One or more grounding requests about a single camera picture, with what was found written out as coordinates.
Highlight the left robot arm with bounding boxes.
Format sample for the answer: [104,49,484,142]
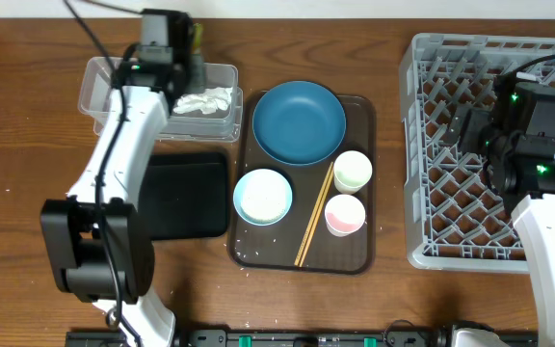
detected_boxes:
[40,9,195,346]

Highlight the white cup green inside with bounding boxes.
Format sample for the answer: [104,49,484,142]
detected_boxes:
[333,150,373,195]

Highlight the black plastic tray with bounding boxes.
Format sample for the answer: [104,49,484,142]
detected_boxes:
[139,152,229,241]

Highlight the brown serving tray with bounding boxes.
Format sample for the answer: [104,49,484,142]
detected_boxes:
[227,91,376,275]

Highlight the dark blue plate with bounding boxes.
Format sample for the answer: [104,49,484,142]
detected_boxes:
[252,81,347,166]

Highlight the wooden chopstick left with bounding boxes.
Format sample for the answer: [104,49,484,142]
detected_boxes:
[293,161,333,267]

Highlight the grey dishwasher rack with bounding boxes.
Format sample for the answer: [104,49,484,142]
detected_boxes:
[399,33,555,274]

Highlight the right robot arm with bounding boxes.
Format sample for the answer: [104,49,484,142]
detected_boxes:
[444,72,555,346]

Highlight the white tissue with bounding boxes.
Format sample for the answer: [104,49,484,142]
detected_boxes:
[172,87,233,115]

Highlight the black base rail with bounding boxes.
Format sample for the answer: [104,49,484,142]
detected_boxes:
[64,328,452,347]

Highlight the light blue bowl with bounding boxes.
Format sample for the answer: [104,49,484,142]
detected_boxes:
[233,169,293,227]

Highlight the white cup pink inside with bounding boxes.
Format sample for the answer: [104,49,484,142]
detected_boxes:
[324,195,366,237]

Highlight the green orange snack wrapper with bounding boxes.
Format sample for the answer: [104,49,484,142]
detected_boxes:
[192,23,203,55]

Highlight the clear plastic bin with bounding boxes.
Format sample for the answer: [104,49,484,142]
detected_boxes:
[78,57,243,143]

